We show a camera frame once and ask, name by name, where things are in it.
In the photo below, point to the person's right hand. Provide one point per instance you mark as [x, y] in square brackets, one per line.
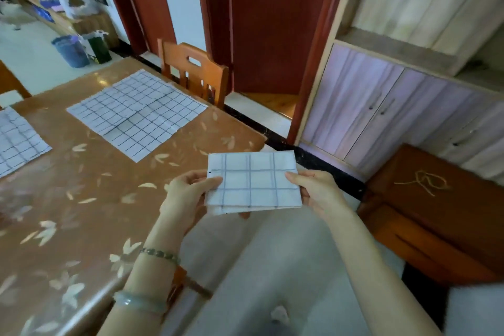
[325, 194]

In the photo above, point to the person's left hand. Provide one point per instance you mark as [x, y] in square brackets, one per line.
[181, 206]

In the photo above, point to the white black-grid napkin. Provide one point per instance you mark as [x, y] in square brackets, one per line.
[252, 186]
[15, 143]
[138, 115]

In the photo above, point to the person's right forearm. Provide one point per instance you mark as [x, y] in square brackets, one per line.
[378, 276]

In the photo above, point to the person's left forearm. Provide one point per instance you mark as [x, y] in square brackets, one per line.
[141, 288]

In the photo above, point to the brown floral wooden table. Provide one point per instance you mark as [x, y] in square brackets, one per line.
[98, 221]

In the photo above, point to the pale striped wooden cabinet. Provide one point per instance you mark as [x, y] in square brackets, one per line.
[354, 103]

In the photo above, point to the pale jade bangle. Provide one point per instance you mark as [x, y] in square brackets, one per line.
[138, 302]

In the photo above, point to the white shoe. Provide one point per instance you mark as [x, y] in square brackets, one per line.
[280, 314]

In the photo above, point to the brown wooden nightstand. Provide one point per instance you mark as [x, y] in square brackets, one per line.
[453, 229]

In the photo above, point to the dark green bag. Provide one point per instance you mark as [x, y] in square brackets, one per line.
[100, 50]

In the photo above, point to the dark red door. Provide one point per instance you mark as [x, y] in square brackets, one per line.
[145, 1]
[275, 24]

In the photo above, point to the blue plastic bin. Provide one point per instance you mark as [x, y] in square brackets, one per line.
[73, 52]

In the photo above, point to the white paper bag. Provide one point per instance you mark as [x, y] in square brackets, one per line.
[84, 43]

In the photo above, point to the low wooden cabinet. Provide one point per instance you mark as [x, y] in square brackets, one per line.
[90, 26]

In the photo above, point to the white plastic bag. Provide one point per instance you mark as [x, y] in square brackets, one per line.
[76, 3]

